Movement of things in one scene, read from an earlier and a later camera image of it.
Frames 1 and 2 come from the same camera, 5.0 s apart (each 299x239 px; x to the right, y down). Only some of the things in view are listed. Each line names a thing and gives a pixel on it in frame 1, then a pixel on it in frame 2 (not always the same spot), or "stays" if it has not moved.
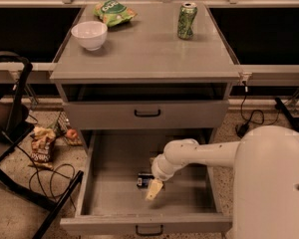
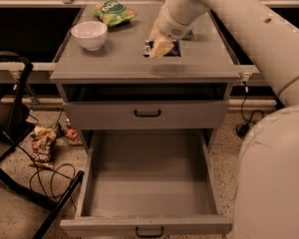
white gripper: [160, 172] -> [170, 26]
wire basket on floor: [61, 126] stays
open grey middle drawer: [196, 201] stays
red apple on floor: [71, 133] stays
